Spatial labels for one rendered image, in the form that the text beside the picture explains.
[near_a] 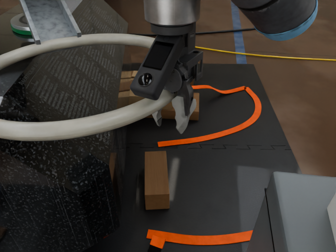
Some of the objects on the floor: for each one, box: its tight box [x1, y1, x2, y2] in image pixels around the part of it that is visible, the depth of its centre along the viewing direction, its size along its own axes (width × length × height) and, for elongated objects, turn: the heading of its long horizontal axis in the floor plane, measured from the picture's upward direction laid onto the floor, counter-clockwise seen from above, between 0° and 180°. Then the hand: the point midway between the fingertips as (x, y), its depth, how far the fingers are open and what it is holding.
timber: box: [145, 151, 170, 210], centre depth 154 cm, size 30×12×12 cm, turn 4°
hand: (168, 126), depth 58 cm, fingers closed on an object, 4 cm apart
